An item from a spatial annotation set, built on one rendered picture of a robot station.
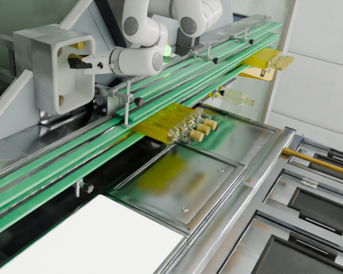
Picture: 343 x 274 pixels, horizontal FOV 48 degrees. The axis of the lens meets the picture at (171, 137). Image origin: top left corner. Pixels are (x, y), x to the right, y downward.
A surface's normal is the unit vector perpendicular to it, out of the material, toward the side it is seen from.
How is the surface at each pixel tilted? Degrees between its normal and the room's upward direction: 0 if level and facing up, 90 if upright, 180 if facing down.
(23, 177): 90
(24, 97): 0
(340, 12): 90
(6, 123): 0
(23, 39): 90
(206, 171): 90
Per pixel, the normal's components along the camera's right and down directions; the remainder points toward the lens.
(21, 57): -0.51, 0.37
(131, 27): -0.43, 0.11
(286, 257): 0.11, -0.86
